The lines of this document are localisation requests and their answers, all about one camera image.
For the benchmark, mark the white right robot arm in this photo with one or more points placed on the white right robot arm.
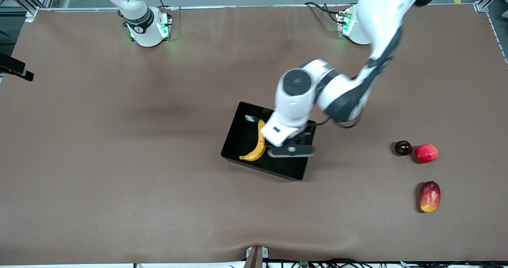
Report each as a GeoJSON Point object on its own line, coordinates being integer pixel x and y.
{"type": "Point", "coordinates": [145, 31]}

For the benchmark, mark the brown table cover mat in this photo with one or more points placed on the brown table cover mat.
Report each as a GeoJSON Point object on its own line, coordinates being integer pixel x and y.
{"type": "Point", "coordinates": [158, 160]}

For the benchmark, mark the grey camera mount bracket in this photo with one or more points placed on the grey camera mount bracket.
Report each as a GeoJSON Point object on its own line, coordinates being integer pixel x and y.
{"type": "Point", "coordinates": [256, 257]}

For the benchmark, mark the black rectangular plastic box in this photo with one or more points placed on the black rectangular plastic box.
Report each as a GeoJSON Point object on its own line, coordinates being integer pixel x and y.
{"type": "Point", "coordinates": [285, 166]}

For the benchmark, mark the dark purple plum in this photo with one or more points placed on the dark purple plum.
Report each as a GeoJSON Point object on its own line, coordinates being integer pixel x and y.
{"type": "Point", "coordinates": [403, 147]}

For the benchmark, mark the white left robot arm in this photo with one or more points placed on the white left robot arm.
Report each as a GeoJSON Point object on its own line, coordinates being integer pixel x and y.
{"type": "Point", "coordinates": [377, 14]}

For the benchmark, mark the pink red peach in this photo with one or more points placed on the pink red peach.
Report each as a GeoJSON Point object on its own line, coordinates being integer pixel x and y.
{"type": "Point", "coordinates": [426, 153]}

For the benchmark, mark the aluminium frame profile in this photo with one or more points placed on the aluminium frame profile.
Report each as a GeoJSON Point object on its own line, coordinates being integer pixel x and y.
{"type": "Point", "coordinates": [24, 0]}

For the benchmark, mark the yellow banana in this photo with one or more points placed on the yellow banana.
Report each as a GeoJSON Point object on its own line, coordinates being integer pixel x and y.
{"type": "Point", "coordinates": [260, 147]}

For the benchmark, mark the small green circuit board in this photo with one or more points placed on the small green circuit board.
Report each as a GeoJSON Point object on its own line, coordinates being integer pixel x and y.
{"type": "Point", "coordinates": [304, 264]}

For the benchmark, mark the red yellow mango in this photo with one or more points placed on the red yellow mango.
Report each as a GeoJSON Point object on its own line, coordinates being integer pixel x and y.
{"type": "Point", "coordinates": [430, 196]}

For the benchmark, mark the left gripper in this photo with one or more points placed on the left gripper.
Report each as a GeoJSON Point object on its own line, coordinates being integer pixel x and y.
{"type": "Point", "coordinates": [304, 137]}

